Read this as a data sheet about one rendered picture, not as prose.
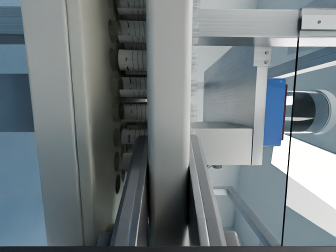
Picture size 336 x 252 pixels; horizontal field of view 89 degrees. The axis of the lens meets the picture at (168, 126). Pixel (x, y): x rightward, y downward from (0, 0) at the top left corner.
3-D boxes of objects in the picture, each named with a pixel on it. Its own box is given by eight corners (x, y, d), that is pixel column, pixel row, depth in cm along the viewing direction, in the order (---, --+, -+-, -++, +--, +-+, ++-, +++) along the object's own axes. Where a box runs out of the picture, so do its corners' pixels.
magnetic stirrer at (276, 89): (256, 151, 51) (286, 151, 51) (261, 77, 48) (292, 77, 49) (230, 139, 71) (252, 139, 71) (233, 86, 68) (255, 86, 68)
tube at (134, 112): (91, 121, 13) (193, 121, 13) (83, 123, 11) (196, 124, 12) (90, 102, 12) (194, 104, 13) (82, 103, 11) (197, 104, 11)
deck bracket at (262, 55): (254, 65, 44) (271, 65, 44) (255, 45, 44) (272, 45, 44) (252, 66, 45) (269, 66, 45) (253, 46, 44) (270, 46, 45)
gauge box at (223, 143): (180, 166, 48) (251, 165, 48) (180, 128, 46) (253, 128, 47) (175, 147, 69) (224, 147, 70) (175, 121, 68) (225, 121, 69)
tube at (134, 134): (93, 144, 13) (192, 144, 13) (85, 148, 11) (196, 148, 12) (92, 126, 13) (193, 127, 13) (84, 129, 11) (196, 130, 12)
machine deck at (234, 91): (247, 165, 48) (262, 165, 48) (255, 22, 44) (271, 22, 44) (200, 132, 110) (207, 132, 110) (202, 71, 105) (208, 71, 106)
